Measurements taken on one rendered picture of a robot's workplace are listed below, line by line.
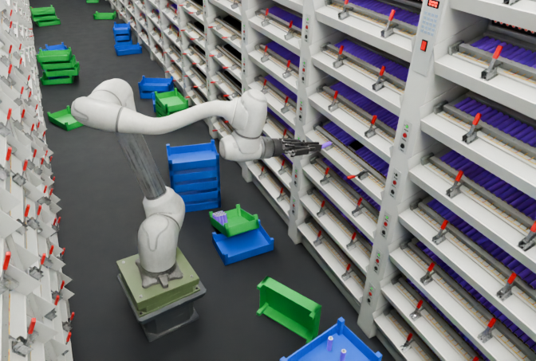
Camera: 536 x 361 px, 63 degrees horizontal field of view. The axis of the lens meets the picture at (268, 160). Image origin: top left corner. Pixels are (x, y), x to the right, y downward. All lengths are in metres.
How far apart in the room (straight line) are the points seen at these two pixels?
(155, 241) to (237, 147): 0.56
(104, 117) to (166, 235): 0.56
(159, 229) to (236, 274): 0.69
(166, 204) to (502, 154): 1.36
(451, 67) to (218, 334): 1.52
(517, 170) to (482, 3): 0.45
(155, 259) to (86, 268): 0.74
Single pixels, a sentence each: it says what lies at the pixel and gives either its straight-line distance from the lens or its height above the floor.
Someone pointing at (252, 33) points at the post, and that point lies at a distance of 2.67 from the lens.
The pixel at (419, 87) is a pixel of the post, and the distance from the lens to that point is 1.52.
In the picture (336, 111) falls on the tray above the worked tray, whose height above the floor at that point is 0.95.
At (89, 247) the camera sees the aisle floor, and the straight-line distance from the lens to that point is 2.75.
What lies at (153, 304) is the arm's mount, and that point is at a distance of 2.03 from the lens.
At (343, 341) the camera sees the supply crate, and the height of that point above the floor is 0.32.
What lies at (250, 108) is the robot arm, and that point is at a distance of 1.56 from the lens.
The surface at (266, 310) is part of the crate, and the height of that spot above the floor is 0.00.
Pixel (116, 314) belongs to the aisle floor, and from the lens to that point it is 2.36.
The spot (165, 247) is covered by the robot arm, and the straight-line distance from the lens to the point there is 1.93.
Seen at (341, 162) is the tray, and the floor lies 0.74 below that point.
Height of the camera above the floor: 1.76
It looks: 32 degrees down
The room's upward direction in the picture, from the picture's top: 2 degrees clockwise
